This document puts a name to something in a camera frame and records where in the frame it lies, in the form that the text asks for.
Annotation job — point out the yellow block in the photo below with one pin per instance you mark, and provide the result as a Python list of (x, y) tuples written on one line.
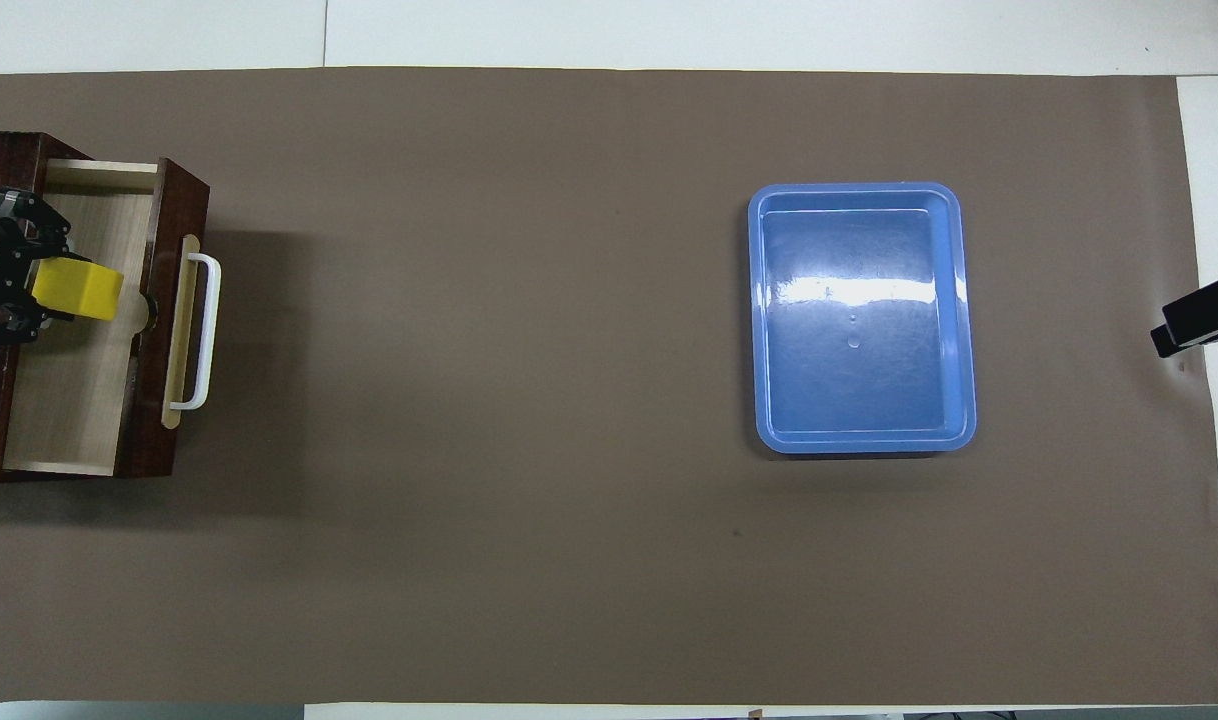
[(79, 288)]

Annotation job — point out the blue plastic tray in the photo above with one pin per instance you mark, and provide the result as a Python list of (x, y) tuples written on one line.
[(859, 330)]

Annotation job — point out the brown paper table mat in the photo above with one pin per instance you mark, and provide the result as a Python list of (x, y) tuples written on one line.
[(519, 450)]

